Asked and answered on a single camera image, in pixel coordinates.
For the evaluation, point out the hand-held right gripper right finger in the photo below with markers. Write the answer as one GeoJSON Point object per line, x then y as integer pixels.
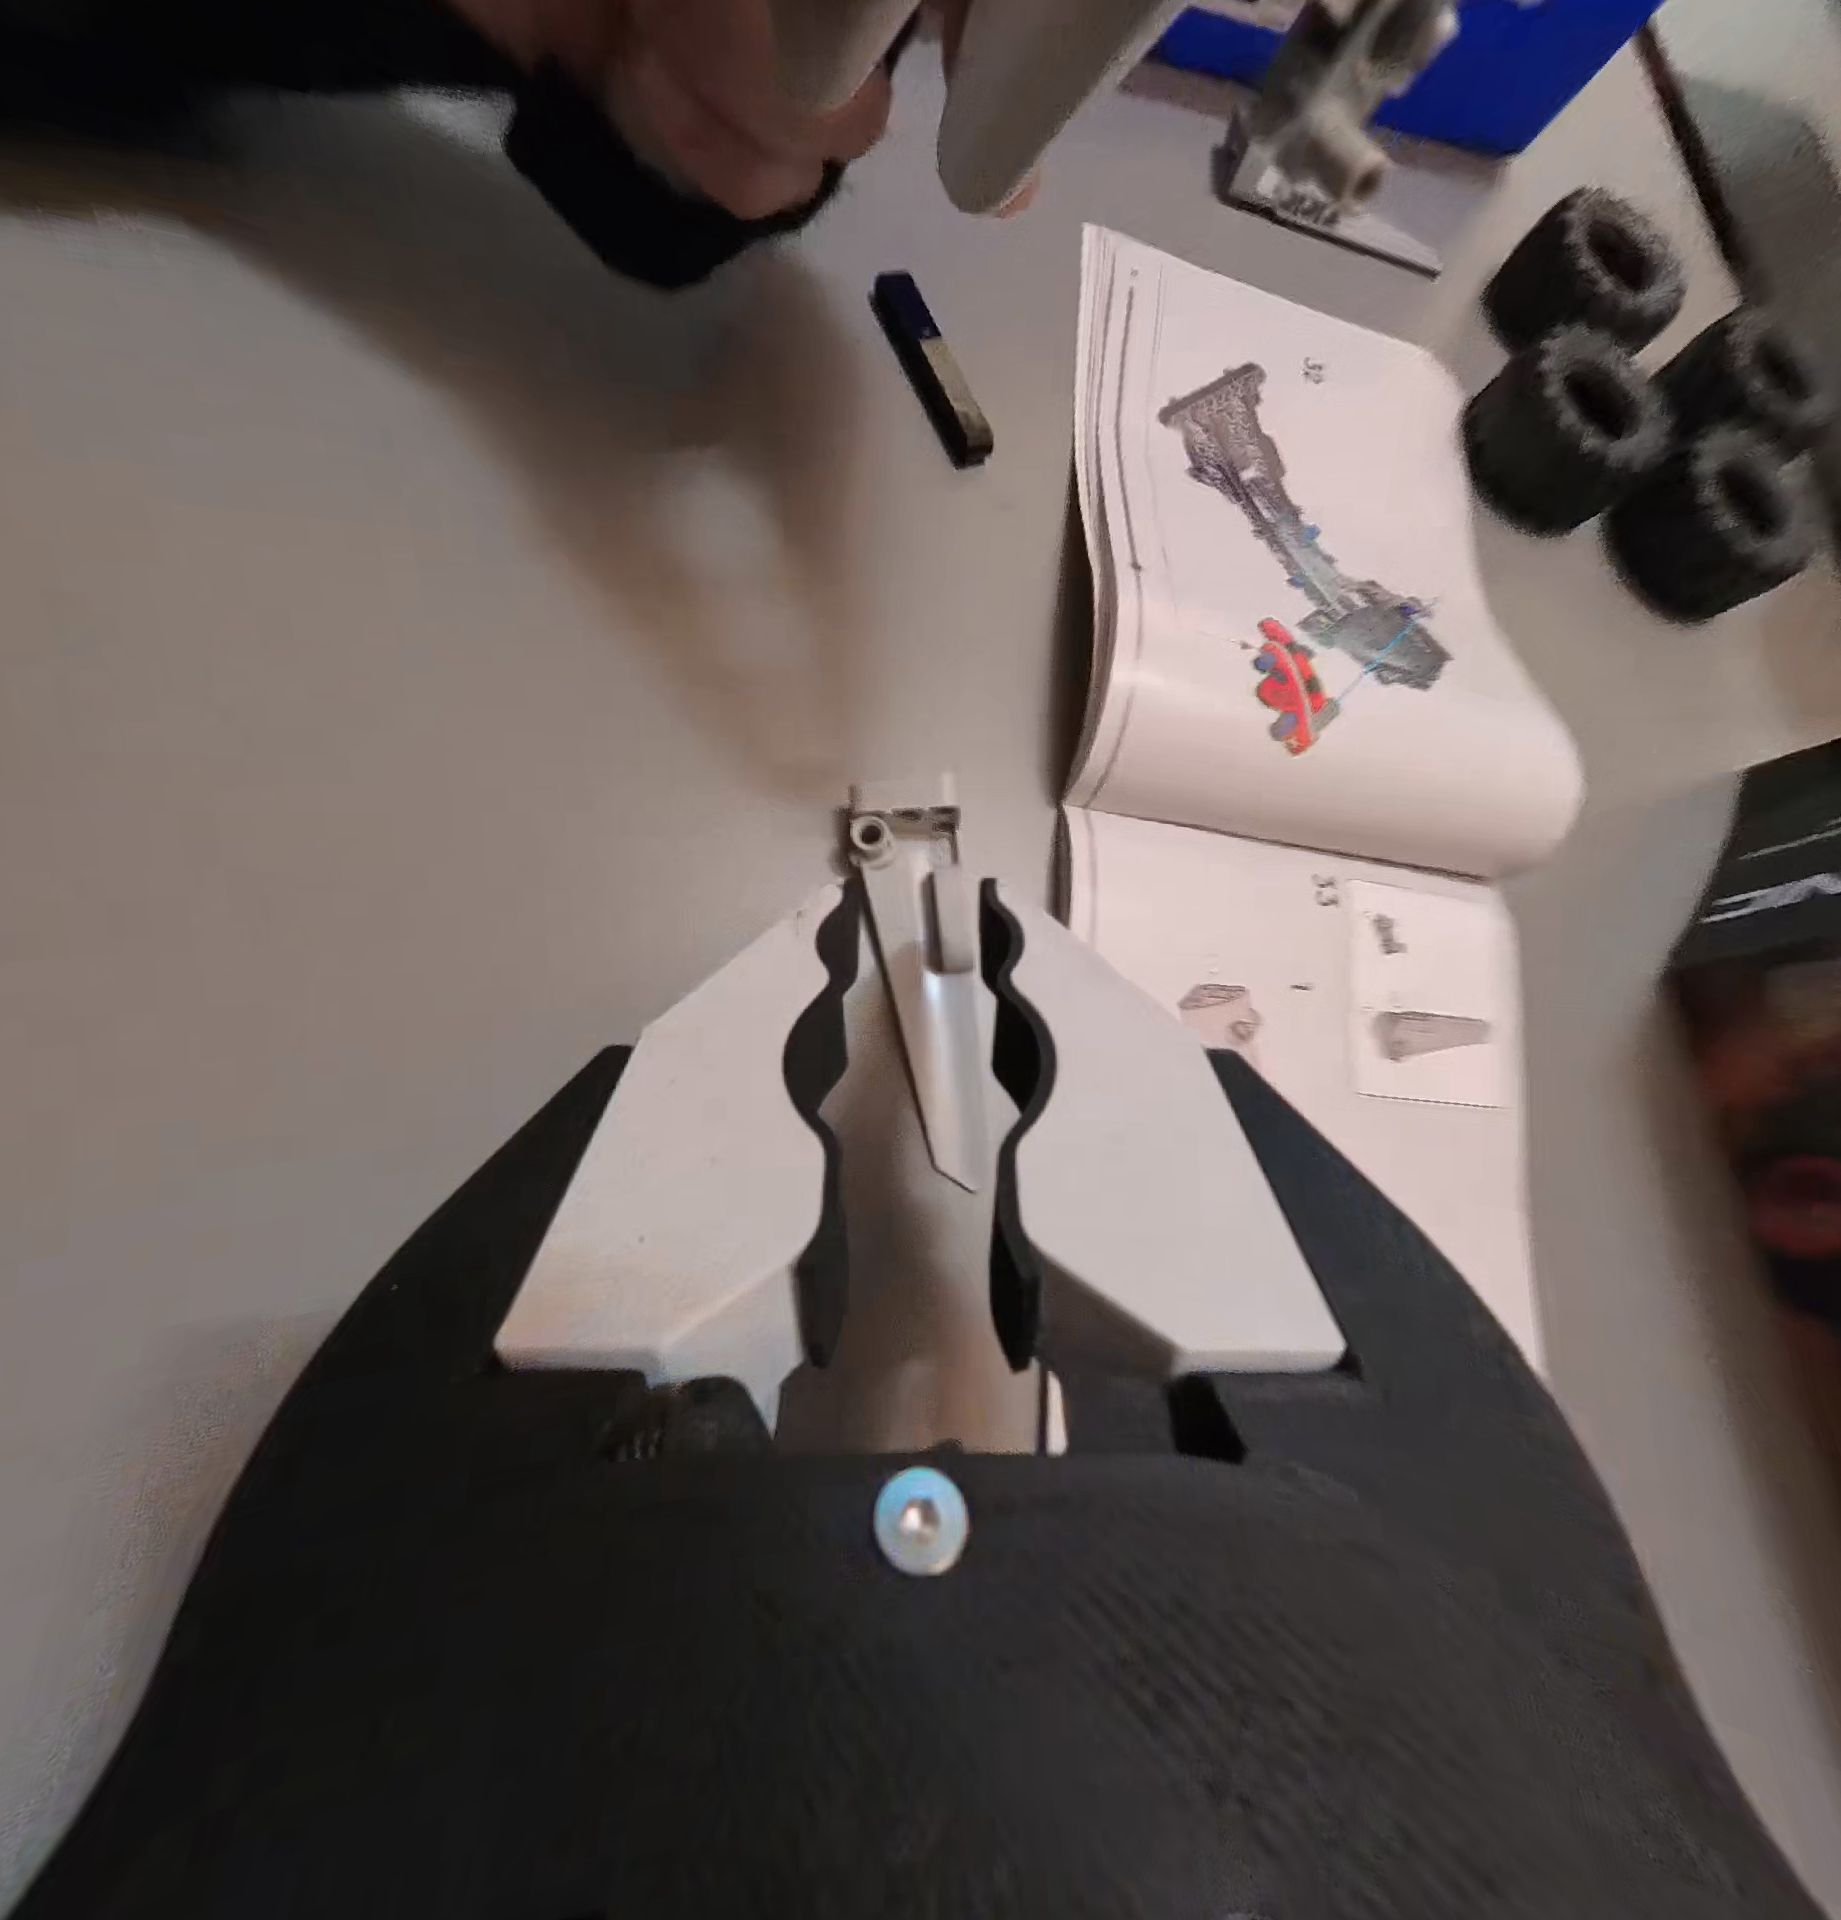
{"type": "Point", "coordinates": [1160, 1200]}

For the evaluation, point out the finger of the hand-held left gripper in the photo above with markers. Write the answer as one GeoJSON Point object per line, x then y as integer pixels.
{"type": "Point", "coordinates": [1790, 225]}

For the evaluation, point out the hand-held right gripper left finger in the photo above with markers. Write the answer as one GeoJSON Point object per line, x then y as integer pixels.
{"type": "Point", "coordinates": [664, 1200]}

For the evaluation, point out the grey wedge toy brick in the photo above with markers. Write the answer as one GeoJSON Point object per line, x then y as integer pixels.
{"type": "Point", "coordinates": [944, 1051]}

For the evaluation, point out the person's left forearm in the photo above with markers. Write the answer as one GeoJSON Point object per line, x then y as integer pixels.
{"type": "Point", "coordinates": [635, 232]}

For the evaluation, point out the grey desk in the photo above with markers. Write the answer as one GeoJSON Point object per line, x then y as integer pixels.
{"type": "Point", "coordinates": [335, 675]}

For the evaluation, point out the person's left hand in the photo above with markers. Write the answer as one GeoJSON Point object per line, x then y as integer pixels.
{"type": "Point", "coordinates": [725, 106]}

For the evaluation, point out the black toy tyre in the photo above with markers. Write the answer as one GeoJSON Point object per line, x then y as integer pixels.
{"type": "Point", "coordinates": [1714, 531]}
{"type": "Point", "coordinates": [1753, 375]}
{"type": "Point", "coordinates": [1565, 436]}
{"type": "Point", "coordinates": [1588, 271]}

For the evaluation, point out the grey toy brick assembly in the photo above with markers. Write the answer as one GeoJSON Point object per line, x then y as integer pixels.
{"type": "Point", "coordinates": [1319, 165]}

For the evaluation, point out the black and blue toy brick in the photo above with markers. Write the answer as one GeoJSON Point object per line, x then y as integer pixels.
{"type": "Point", "coordinates": [935, 375]}

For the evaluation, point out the blue plastic bin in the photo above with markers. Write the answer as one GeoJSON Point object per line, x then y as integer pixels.
{"type": "Point", "coordinates": [1475, 76]}

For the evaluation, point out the open instruction booklet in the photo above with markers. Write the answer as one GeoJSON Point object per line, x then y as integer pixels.
{"type": "Point", "coordinates": [1204, 720]}

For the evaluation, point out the black toy set box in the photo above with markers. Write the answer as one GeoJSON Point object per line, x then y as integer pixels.
{"type": "Point", "coordinates": [1798, 900]}

